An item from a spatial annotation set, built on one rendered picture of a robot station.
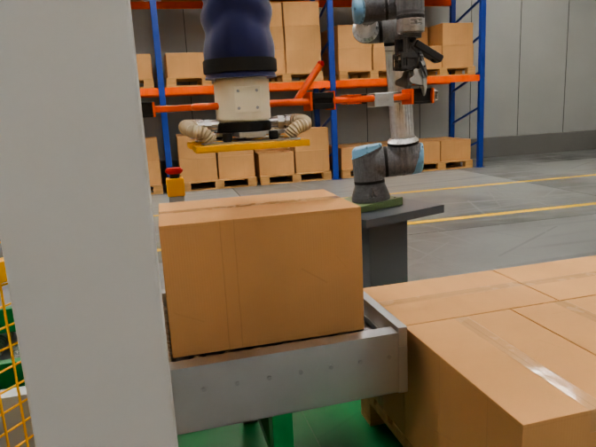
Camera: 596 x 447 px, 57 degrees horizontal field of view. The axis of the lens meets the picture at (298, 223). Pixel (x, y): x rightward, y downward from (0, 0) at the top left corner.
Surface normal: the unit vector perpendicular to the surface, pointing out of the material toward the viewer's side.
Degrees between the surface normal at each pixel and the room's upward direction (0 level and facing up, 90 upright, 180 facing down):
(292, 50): 90
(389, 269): 90
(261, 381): 90
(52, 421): 90
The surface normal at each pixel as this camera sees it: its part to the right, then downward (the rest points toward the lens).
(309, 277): 0.24, 0.19
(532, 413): -0.05, -0.98
